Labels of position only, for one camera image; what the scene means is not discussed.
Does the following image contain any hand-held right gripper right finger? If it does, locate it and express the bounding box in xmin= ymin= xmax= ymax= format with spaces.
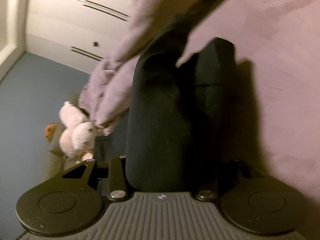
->
xmin=195 ymin=159 xmax=263 ymax=201

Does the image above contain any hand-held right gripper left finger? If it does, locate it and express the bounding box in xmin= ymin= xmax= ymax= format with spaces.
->
xmin=61 ymin=155 xmax=131 ymax=202

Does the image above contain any black sweatshirt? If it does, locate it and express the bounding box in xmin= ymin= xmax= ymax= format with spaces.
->
xmin=94 ymin=12 xmax=253 ymax=193

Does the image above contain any white plush toy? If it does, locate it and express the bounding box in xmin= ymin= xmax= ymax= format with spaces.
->
xmin=58 ymin=101 xmax=96 ymax=162

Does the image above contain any orange toy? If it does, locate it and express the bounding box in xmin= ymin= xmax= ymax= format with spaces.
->
xmin=44 ymin=122 xmax=57 ymax=142

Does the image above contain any purple duvet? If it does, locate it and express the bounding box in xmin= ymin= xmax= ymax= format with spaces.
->
xmin=77 ymin=0 xmax=242 ymax=137

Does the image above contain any purple bed sheet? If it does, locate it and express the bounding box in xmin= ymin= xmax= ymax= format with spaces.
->
xmin=175 ymin=0 xmax=320 ymax=207

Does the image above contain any white wardrobe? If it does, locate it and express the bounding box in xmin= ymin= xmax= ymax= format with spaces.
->
xmin=24 ymin=0 xmax=141 ymax=76

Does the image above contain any white door frame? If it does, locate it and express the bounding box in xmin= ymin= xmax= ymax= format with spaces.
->
xmin=0 ymin=0 xmax=33 ymax=81

